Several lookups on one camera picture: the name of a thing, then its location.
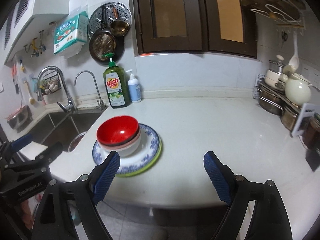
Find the lower stainless steel pot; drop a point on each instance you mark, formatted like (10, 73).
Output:
(289, 118)

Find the chrome kitchen faucet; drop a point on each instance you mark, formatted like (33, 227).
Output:
(70, 107)

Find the small steel lidded pot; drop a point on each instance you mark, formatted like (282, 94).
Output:
(277, 65)

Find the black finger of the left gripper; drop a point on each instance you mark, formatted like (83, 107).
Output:
(47, 154)
(9, 148)

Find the green dish soap bottle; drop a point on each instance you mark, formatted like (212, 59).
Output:
(115, 84)

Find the white ladle spoon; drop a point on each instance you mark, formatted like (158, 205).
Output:
(294, 62)

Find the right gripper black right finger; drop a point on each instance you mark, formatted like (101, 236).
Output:
(269, 217)

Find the red and black bowl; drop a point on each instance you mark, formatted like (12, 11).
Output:
(118, 130)

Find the wall mounted board rack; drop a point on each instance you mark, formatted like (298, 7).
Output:
(286, 13)

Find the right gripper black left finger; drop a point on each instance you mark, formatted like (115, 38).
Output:
(54, 219)

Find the stainless steel pot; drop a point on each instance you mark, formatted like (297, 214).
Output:
(270, 102)
(289, 118)

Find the dark wooden window frame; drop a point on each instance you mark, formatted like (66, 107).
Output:
(194, 26)

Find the cream white bowl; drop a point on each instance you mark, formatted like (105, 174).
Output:
(124, 152)

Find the cream enamel pot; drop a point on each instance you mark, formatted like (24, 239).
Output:
(272, 80)

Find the pink bowl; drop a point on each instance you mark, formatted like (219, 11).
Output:
(122, 146)

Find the green plate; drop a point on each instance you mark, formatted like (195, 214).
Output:
(141, 161)

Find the black box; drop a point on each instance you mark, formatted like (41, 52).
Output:
(313, 158)

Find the white blue pump bottle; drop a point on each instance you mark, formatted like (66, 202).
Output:
(134, 87)

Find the wire faucet basket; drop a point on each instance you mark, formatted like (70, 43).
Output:
(50, 83)

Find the cream ceramic teapot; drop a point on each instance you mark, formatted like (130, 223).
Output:
(297, 89)

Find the dark sauce jar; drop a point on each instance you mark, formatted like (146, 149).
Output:
(311, 134)

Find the white wall socket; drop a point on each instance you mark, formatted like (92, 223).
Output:
(311, 74)

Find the white range hood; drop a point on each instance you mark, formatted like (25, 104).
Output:
(25, 25)

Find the round perforated steamer tray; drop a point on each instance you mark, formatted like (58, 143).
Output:
(124, 14)

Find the paper towel pack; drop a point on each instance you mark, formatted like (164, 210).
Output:
(71, 35)

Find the stainless steel sink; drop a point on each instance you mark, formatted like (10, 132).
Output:
(68, 129)

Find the small blue floral plate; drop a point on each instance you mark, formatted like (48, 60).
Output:
(148, 134)

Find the upper stainless steel pot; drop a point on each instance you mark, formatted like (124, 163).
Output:
(270, 102)

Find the black frying pan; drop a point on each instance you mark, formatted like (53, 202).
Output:
(103, 45)

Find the brass ladle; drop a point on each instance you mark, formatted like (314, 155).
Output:
(118, 27)

